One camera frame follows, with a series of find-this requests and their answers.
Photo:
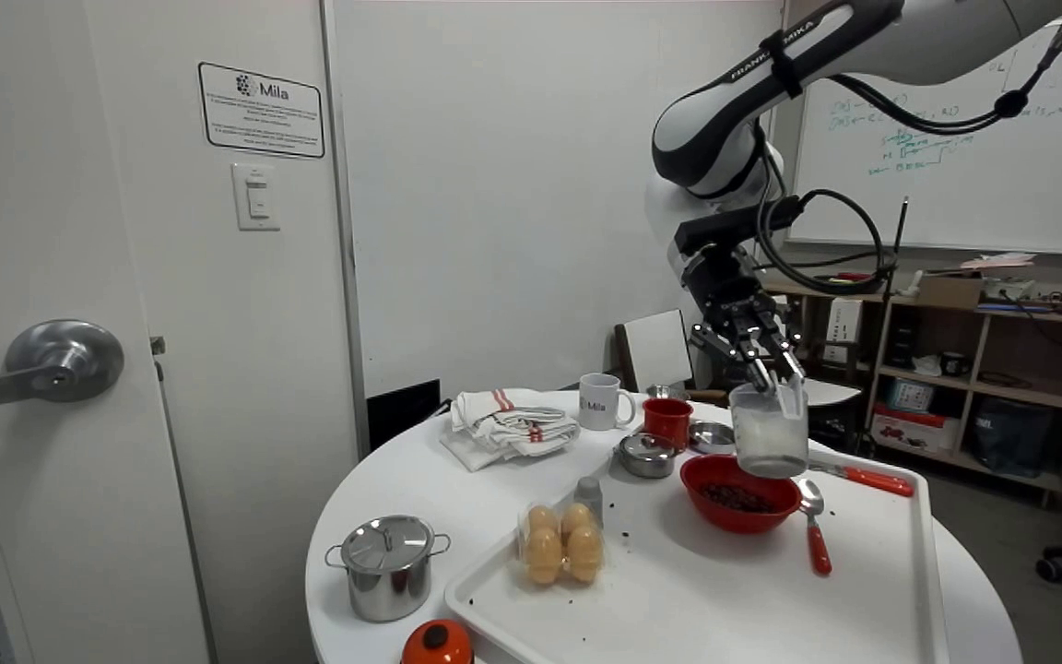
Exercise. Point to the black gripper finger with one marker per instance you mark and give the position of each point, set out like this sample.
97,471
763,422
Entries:
735,351
780,344

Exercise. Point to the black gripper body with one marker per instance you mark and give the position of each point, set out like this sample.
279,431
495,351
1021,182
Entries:
725,284

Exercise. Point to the clear plastic jug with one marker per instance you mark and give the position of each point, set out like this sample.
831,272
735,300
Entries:
767,430

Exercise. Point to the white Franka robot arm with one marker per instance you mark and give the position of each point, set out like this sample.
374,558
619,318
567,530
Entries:
923,31

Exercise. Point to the small lidded steel bowl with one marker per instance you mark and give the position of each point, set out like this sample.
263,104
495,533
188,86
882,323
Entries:
646,458

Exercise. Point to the red plastic bowl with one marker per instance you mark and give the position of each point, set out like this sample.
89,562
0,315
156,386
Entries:
728,504

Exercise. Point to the small white round table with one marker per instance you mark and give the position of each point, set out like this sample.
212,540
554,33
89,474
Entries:
831,392

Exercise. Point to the white-backed black chair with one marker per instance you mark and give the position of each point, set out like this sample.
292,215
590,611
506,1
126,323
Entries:
656,351

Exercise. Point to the red cup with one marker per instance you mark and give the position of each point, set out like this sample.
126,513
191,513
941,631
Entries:
667,424

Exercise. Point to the thin black pole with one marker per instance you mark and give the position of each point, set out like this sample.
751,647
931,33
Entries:
897,264

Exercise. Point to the white mug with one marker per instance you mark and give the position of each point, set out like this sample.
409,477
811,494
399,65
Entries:
602,403

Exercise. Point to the red white storage box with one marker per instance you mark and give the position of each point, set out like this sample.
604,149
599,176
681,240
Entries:
910,430

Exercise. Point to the small cardboard box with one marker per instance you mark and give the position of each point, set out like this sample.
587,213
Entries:
947,289

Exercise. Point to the small steel shaker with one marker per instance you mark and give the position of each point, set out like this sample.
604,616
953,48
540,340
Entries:
587,490

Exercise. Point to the white red-striped cloth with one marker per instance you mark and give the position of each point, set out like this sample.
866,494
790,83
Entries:
499,430

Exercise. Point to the black storage bin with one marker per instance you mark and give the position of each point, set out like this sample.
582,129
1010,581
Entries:
1010,435

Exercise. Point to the whiteboard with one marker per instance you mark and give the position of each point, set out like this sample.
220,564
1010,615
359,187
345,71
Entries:
987,195

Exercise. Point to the wooden shelf unit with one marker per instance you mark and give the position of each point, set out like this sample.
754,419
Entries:
1035,318

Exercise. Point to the bag of yellow buns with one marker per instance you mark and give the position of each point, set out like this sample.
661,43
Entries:
561,547

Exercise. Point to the white plastic tray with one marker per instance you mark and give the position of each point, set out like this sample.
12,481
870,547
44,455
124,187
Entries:
655,601

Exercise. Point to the steel pot with lid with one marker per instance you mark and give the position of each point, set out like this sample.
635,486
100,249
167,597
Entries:
386,576

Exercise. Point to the orange round toy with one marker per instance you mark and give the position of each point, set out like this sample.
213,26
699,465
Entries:
441,647

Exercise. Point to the white door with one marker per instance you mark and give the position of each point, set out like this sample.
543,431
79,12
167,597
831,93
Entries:
17,187

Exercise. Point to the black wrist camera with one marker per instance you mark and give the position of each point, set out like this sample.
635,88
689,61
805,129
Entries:
728,227

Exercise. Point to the black box by wall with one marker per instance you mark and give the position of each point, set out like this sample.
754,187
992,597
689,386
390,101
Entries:
404,410

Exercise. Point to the white light switch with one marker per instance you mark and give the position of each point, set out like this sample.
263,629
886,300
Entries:
255,201

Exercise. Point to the white wall sign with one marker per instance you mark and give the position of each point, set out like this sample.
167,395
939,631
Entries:
260,110

